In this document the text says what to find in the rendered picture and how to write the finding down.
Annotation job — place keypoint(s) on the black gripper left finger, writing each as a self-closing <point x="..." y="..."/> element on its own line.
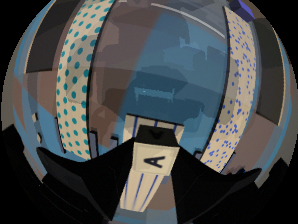
<point x="101" y="179"/>

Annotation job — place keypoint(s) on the beige cube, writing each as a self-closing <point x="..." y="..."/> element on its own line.
<point x="155" y="150"/>

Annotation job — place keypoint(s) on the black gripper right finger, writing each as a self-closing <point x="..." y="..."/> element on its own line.
<point x="197" y="187"/>

